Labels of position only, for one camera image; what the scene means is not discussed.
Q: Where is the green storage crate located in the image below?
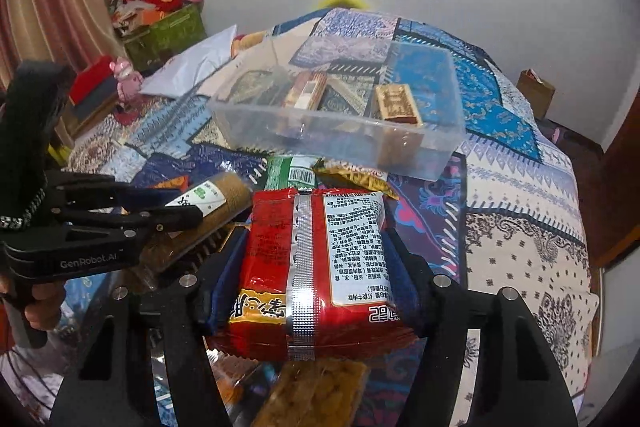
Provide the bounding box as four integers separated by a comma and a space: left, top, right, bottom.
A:
124, 3, 206, 72

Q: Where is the clear plastic storage bin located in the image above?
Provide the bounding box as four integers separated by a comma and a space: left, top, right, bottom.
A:
198, 35, 465, 181

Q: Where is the white pillow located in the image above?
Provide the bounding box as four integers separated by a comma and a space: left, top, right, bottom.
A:
140, 25, 238, 98

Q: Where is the left hand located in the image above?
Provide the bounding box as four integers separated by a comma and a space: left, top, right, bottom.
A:
21, 281, 66, 331

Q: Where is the blue patchwork bed quilt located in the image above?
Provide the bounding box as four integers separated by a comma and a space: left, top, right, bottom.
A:
44, 9, 598, 426

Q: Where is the brown wooden door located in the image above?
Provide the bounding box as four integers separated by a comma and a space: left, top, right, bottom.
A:
589, 91, 640, 270

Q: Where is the brown striped biscuit pack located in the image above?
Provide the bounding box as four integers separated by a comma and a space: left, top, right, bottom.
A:
282, 70, 326, 110

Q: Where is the brown cardboard box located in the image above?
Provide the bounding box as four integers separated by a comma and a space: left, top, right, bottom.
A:
516, 69, 555, 119

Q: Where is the green snack packet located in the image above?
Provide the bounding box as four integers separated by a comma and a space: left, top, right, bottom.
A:
265, 155, 318, 191

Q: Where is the yellow noodle snack packet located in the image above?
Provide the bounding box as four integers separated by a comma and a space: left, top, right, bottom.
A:
312, 159, 399, 200

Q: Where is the large red snack bag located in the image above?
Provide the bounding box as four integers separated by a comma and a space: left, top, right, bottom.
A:
208, 188, 416, 362

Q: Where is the orange cracker sleeve pack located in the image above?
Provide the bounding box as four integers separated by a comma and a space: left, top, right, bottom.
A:
252, 359, 370, 427

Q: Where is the tan cracker block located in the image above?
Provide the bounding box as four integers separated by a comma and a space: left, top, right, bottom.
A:
374, 83, 422, 127

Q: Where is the round brown biscuit roll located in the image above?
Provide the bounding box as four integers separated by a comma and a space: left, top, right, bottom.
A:
132, 171, 254, 286

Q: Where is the pink plush toy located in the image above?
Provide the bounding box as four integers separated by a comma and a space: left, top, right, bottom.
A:
110, 57, 143, 103

